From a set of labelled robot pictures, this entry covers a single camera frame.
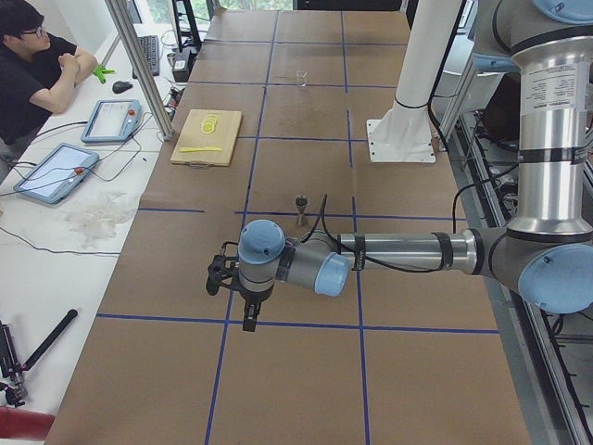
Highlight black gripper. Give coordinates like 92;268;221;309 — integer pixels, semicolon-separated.
206;241;265;332

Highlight steel double jigger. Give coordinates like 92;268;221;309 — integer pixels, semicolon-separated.
295;195;309;227

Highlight clear glass cup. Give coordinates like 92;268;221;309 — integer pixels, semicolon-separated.
296;70;308;87

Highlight brown paper table cover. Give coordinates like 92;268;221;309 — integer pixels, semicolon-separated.
48;11;530;444

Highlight yellow plastic knife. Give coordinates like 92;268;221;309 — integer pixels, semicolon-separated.
179;146;223;153

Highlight wooden cutting board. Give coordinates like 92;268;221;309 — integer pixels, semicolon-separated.
170;109;242;167

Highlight crumpled white tissue pile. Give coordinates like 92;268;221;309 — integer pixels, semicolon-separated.
60;191;139;254

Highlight right teach pendant tablet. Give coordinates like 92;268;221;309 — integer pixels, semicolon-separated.
81;99;142;145

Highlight teach pendant tablet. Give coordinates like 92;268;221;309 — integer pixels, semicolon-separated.
13;143;100;205
81;99;142;145

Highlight left teach pendant tablet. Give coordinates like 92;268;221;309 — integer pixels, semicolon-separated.
13;143;100;205

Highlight black tripod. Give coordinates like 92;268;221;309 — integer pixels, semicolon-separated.
0;308;79;409

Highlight black box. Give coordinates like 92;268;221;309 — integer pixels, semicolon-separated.
171;47;196;83

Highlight black computer mouse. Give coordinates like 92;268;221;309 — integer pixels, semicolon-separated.
111;81;133;95

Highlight green plastic clamp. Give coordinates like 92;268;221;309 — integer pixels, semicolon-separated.
93;65;116;84

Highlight black keyboard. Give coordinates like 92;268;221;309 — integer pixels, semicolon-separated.
137;35;160;76

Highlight seated person in black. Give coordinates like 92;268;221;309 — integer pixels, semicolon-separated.
1;1;98;146

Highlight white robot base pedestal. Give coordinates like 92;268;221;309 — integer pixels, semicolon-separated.
367;0;464;163

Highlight aluminium frame post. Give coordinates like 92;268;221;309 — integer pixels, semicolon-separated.
105;0;173;141

